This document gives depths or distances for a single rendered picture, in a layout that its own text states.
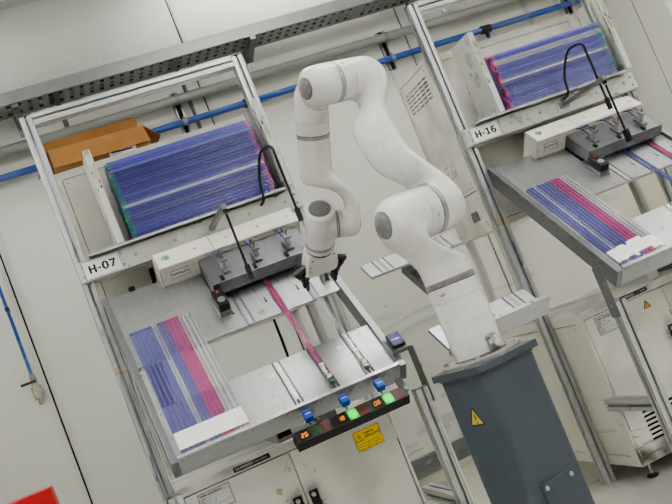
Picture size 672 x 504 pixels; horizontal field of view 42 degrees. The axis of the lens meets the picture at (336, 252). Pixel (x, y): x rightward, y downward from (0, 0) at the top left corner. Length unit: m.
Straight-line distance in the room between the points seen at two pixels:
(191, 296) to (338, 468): 0.71
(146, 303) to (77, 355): 1.55
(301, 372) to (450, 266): 0.70
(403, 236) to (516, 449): 0.52
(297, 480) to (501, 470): 0.89
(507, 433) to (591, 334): 1.21
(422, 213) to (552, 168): 1.38
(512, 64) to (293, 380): 1.54
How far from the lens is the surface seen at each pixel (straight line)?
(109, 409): 4.30
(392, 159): 2.03
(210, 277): 2.74
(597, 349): 3.11
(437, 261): 1.96
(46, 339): 4.33
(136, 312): 2.77
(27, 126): 3.02
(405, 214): 1.93
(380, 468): 2.79
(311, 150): 2.29
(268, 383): 2.48
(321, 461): 2.73
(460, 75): 3.49
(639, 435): 3.18
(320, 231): 2.36
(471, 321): 1.97
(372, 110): 2.08
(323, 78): 2.08
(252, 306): 2.70
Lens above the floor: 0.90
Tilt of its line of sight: 4 degrees up
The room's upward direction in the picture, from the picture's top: 22 degrees counter-clockwise
